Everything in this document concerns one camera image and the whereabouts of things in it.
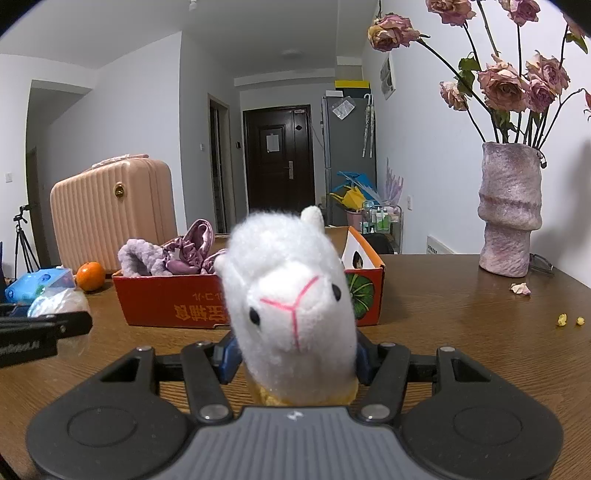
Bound iridescent plastic bag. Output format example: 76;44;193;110
27;288;90;317

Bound white alpaca plush toy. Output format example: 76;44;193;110
214;206;359;407

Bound blue tissue pack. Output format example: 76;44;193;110
5;268;75;305

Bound orange cardboard box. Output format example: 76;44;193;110
113;227;386;329

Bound orange fruit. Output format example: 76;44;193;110
75;261;106;293

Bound black bag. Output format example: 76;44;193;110
363;233;394;256

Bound yellow bag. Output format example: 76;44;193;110
329;185;366;212

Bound fallen rose petal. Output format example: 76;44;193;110
510;282;531;296

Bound pink ribbed suitcase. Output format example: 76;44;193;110
50;154;177;273

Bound pink textured vase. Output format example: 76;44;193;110
478;142;545;278

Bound dark brown entrance door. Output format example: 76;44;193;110
243;105;315;213

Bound grey refrigerator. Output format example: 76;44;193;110
322;89;377;226

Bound white umbrella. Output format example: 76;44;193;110
362;93;374;158

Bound yellow box on refrigerator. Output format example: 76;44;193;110
335;80;370;90

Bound dried pink roses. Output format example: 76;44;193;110
367;1;590;149

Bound black camera tripod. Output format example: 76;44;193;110
13;204;40;277

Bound wire storage cart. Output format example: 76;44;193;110
361;201;404;255

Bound white wall panel box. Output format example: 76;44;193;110
380;52;397;100

